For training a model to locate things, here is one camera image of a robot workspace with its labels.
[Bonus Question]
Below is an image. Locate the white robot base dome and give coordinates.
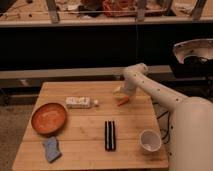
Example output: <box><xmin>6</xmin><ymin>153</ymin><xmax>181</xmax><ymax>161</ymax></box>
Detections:
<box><xmin>173</xmin><ymin>38</ymin><xmax>213</xmax><ymax>64</ymax></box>

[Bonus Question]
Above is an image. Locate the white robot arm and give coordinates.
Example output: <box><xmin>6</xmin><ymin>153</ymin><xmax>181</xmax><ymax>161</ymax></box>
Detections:
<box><xmin>115</xmin><ymin>63</ymin><xmax>213</xmax><ymax>171</ymax></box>

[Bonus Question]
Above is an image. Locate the black striped rectangular block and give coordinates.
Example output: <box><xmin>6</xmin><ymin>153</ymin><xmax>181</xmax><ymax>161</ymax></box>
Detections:
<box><xmin>105</xmin><ymin>121</ymin><xmax>116</xmax><ymax>151</ymax></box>

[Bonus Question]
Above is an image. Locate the white paper cup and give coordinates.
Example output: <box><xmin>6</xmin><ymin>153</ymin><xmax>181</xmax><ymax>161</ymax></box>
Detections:
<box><xmin>139</xmin><ymin>129</ymin><xmax>162</xmax><ymax>154</ymax></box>

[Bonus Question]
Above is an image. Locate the wooden table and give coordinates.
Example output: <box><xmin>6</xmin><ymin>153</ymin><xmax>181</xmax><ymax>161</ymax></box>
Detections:
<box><xmin>12</xmin><ymin>81</ymin><xmax>168</xmax><ymax>171</ymax></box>

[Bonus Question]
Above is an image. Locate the orange bowl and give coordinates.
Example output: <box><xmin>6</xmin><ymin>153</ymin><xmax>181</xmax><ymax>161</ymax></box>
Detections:
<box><xmin>31</xmin><ymin>103</ymin><xmax>67</xmax><ymax>136</ymax></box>

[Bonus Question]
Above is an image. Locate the red crate in background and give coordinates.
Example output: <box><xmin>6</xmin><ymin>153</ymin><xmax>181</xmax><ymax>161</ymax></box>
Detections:
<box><xmin>102</xmin><ymin>0</ymin><xmax>135</xmax><ymax>17</ymax></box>

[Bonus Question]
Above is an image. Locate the blue cloth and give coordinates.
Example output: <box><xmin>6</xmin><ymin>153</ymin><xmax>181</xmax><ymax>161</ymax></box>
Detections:
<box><xmin>43</xmin><ymin>137</ymin><xmax>62</xmax><ymax>163</ymax></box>

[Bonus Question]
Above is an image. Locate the black cable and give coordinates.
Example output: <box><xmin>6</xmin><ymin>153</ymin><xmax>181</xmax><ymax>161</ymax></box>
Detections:
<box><xmin>153</xmin><ymin>101</ymin><xmax>172</xmax><ymax>145</ymax></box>

